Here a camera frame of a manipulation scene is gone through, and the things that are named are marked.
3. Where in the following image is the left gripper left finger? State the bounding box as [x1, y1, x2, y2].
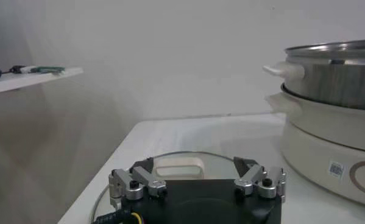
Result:
[108, 156, 168, 211]

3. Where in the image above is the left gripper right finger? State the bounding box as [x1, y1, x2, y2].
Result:
[233, 156, 287, 202]

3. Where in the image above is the glass lid with cream handle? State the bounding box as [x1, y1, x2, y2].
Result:
[90, 151, 241, 224]

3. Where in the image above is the steel perforated steamer basket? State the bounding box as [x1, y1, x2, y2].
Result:
[263, 39, 365, 111]

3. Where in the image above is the white electric pot base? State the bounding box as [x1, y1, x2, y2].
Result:
[266, 93, 365, 209]

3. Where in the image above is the green flat object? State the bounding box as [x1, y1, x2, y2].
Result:
[31, 66, 66, 75]

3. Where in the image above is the white side table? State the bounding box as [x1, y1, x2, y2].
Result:
[0, 67, 84, 96]

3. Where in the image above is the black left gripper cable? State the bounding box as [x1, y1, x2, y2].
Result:
[92, 210, 144, 224]

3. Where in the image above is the black looped cable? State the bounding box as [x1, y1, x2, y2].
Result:
[2, 65, 27, 75]

